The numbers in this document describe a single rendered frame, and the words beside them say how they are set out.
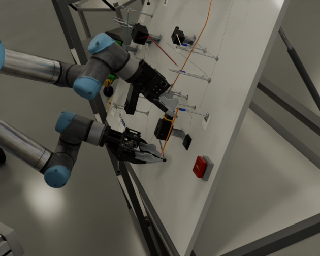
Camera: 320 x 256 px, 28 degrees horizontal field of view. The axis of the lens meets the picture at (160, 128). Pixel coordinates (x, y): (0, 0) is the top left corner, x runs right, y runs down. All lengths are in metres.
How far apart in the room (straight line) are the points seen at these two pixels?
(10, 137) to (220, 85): 0.66
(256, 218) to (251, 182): 0.22
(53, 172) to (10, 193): 2.61
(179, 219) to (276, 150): 0.62
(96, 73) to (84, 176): 2.58
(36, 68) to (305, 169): 1.01
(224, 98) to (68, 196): 2.51
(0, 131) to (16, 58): 0.25
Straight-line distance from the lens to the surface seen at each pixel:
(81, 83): 1.87
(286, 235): 2.04
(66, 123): 2.07
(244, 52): 1.84
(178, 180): 2.05
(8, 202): 4.50
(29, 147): 2.00
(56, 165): 2.00
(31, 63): 1.89
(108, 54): 1.90
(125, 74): 1.94
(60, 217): 4.08
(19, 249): 1.94
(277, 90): 2.47
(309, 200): 2.16
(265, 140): 2.54
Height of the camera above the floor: 2.06
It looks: 26 degrees down
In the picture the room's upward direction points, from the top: 18 degrees counter-clockwise
